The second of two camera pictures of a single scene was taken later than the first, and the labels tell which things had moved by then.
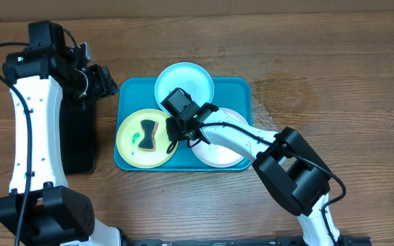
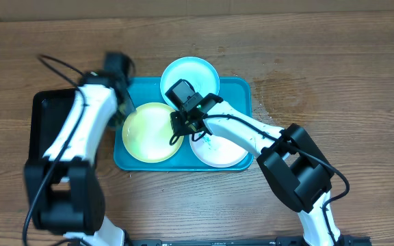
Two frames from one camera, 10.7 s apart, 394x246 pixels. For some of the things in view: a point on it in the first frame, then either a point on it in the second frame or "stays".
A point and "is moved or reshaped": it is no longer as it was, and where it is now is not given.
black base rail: x=343 y=240 stays
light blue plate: x=188 y=76 is moved or reshaped
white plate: x=217 y=156 stays
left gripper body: x=97 y=86 to x=124 y=111
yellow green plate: x=141 y=139 is moved or reshaped
